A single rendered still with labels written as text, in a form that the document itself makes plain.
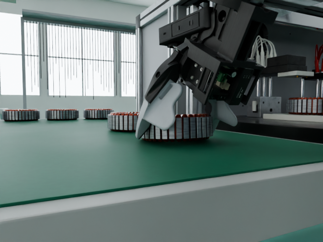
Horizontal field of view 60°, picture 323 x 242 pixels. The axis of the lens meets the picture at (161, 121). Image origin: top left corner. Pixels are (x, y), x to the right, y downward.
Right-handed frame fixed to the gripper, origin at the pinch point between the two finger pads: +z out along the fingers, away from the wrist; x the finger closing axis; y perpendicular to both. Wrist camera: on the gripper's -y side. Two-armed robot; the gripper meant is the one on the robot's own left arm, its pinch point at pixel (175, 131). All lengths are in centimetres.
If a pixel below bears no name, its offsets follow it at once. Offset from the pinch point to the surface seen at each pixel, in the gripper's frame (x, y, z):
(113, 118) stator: -2.6, -15.7, 7.4
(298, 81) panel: 68, -25, 0
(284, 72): 35.9, -11.1, -7.0
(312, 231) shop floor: 148, -14, 95
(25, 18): 24, -371, 80
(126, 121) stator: -1.1, -13.2, 6.5
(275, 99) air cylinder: 41.3, -13.2, 1.3
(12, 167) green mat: -22.4, 6.8, -2.2
